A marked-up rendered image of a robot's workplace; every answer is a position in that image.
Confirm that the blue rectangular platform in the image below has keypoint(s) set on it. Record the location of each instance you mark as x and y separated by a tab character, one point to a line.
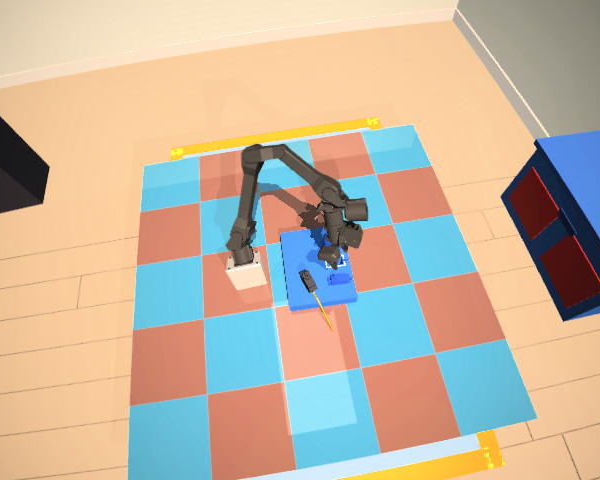
335	287

